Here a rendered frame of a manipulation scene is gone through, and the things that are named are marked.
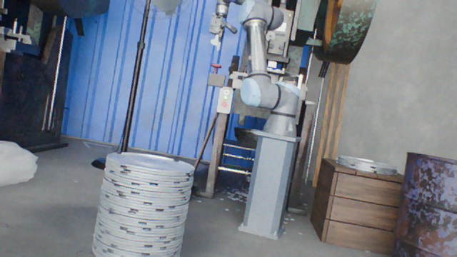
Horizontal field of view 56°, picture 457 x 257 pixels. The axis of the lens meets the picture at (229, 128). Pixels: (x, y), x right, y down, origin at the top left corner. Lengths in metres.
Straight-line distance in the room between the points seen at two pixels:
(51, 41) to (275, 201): 2.04
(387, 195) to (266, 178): 0.55
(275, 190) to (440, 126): 2.60
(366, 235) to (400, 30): 2.48
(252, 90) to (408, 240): 0.84
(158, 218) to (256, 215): 0.69
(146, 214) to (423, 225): 0.96
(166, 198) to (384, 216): 1.09
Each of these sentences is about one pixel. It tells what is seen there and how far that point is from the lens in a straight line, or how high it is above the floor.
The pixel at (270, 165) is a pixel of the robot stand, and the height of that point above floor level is 0.31.
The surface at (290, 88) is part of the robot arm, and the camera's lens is 1.91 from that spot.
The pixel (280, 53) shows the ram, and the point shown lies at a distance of 2.64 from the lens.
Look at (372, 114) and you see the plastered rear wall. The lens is 4.05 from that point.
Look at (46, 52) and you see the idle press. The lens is 3.27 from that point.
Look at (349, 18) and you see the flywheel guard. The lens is 2.49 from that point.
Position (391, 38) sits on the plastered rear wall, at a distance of 4.15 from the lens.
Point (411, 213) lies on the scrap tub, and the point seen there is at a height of 0.27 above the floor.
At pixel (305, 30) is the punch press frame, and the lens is 2.67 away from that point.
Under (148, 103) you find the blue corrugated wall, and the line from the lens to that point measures 3.93.
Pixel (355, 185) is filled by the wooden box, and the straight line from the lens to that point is 2.02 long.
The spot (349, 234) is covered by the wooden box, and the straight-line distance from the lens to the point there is 2.06.
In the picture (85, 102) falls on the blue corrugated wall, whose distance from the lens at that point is 4.08.
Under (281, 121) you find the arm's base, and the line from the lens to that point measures 1.90.
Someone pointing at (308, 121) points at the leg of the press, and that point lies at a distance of 2.46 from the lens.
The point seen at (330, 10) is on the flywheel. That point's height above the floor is 1.31.
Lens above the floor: 0.54
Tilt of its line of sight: 3 degrees down
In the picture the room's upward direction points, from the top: 10 degrees clockwise
